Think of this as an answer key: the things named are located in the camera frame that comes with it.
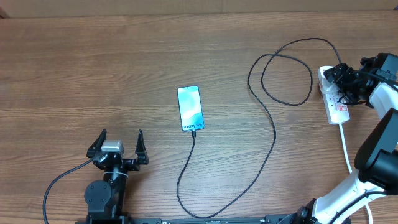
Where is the white charger plug adapter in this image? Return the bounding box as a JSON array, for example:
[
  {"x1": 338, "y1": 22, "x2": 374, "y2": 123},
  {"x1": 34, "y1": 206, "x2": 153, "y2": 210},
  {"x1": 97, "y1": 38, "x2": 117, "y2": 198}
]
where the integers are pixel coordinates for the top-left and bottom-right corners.
[{"x1": 319, "y1": 78, "x2": 338, "y2": 94}]

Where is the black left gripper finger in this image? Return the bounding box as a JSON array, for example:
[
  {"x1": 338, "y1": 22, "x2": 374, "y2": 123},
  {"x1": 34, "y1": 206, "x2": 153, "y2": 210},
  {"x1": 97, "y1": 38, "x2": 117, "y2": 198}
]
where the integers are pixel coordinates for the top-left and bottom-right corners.
[
  {"x1": 135, "y1": 129, "x2": 149, "y2": 164},
  {"x1": 86, "y1": 129, "x2": 107, "y2": 158}
]

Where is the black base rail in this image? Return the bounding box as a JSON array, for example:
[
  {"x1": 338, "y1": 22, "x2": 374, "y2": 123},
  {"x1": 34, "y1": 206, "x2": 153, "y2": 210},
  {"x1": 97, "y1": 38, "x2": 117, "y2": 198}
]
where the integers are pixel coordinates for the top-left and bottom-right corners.
[{"x1": 74, "y1": 214, "x2": 352, "y2": 224}]

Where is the black charging cable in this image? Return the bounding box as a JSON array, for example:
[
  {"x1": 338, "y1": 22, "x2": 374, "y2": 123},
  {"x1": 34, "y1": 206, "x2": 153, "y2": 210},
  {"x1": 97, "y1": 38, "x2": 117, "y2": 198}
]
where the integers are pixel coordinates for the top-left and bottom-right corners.
[{"x1": 176, "y1": 37, "x2": 343, "y2": 219}]

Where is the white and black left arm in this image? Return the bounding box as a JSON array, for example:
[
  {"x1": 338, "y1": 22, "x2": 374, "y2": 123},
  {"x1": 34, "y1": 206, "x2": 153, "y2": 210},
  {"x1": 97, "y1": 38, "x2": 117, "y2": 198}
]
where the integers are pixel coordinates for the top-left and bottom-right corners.
[{"x1": 85, "y1": 129, "x2": 149, "y2": 223}]

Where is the black smartphone with blue screen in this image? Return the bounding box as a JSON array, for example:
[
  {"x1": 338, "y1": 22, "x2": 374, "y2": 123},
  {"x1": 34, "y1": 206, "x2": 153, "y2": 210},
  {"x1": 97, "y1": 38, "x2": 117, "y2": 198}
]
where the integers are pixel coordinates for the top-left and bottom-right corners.
[{"x1": 177, "y1": 85, "x2": 205, "y2": 132}]

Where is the white power strip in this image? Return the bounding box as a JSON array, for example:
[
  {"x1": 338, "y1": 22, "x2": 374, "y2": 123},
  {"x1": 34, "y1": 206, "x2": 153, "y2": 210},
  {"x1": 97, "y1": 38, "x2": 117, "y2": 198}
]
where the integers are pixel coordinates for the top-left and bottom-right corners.
[{"x1": 318, "y1": 66, "x2": 350, "y2": 125}]

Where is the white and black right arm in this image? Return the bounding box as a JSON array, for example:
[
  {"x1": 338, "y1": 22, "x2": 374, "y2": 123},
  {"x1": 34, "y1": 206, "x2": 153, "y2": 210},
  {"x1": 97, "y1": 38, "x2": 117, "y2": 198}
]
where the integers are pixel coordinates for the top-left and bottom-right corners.
[{"x1": 280, "y1": 53, "x2": 397, "y2": 223}]

